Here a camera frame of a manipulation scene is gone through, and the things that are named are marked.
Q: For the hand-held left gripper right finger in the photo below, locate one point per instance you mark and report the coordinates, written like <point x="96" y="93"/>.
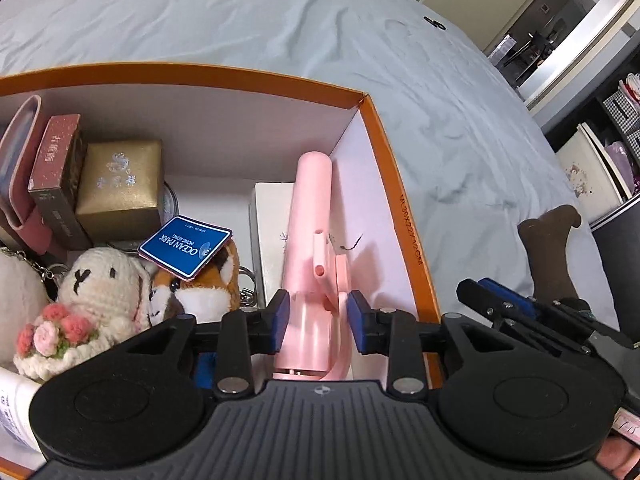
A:
<point x="357" y="320"/>

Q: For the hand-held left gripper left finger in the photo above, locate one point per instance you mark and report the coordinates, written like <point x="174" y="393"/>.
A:
<point x="280" y="320"/>

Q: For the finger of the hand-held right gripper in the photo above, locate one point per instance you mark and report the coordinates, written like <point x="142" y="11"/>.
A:
<point x="515" y="297"/>
<point x="480" y="300"/>

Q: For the fox plush with blue tag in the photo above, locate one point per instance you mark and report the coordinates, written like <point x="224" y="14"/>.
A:
<point x="210" y="290"/>

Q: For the pink handheld fan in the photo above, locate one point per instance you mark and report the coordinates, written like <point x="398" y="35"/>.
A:
<point x="310" y="210"/>

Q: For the orange cardboard box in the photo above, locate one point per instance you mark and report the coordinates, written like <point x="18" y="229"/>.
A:
<point x="362" y="185"/>

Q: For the sunset print card box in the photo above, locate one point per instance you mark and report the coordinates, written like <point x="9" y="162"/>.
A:
<point x="55" y="160"/>

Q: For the white bottle with barcode label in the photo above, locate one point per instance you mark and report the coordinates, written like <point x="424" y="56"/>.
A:
<point x="15" y="405"/>

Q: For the pink card holder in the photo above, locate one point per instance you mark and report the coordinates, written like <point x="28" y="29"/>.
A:
<point x="20" y="175"/>

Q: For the person's right hand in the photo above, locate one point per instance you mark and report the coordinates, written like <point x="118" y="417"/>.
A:
<point x="617" y="460"/>

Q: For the person's right leg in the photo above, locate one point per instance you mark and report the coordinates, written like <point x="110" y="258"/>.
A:
<point x="550" y="250"/>

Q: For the white box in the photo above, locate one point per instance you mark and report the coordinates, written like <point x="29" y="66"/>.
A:
<point x="267" y="240"/>

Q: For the black furniture panel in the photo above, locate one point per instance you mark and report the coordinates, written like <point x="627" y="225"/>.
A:
<point x="620" y="270"/>

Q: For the cream cabinet door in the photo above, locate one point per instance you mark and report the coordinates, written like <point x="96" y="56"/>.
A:
<point x="590" y="175"/>

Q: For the clear glass jar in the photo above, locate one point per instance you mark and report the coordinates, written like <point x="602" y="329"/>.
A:
<point x="170" y="202"/>

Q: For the crochet bunny with pink bouquet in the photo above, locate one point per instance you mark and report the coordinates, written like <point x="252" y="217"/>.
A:
<point x="105" y="285"/>

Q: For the gold gift box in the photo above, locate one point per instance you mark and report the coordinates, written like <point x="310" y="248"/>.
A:
<point x="120" y="195"/>

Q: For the grey woven basket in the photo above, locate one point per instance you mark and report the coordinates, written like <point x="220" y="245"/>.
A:
<point x="622" y="107"/>

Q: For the dark chair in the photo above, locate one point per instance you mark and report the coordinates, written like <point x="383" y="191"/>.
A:
<point x="540" y="45"/>

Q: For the white pouch with black cap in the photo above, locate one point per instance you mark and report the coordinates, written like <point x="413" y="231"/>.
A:
<point x="20" y="300"/>

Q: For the small black clip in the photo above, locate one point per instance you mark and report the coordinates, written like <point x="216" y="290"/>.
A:
<point x="434" y="22"/>

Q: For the white door frame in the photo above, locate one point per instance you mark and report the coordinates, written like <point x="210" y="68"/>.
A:
<point x="590" y="45"/>

